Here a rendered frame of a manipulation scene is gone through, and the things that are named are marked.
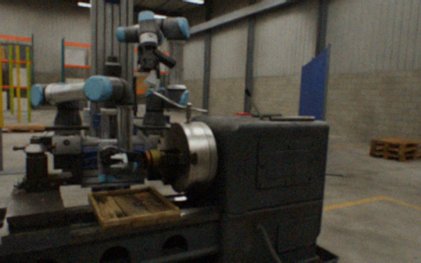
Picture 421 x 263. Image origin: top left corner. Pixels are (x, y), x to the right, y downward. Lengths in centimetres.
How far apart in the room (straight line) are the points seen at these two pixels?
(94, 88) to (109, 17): 74
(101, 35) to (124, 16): 19
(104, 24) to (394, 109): 1094
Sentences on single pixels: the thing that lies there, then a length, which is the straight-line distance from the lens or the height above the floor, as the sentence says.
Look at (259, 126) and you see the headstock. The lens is 139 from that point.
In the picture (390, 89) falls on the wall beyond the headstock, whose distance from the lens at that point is 1238.
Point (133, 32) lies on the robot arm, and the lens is 164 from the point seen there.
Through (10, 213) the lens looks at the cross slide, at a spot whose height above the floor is 97.
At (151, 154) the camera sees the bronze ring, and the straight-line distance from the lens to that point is 138.
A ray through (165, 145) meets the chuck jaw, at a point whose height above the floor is 114.
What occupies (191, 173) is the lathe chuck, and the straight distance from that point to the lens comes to 132.
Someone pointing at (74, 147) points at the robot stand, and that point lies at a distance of 184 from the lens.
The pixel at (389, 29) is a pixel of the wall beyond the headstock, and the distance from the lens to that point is 1281.
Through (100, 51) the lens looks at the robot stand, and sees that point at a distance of 216.
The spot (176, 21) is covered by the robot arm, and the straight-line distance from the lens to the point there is 197.
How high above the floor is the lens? 136
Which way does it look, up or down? 6 degrees down
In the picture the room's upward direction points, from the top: 2 degrees clockwise
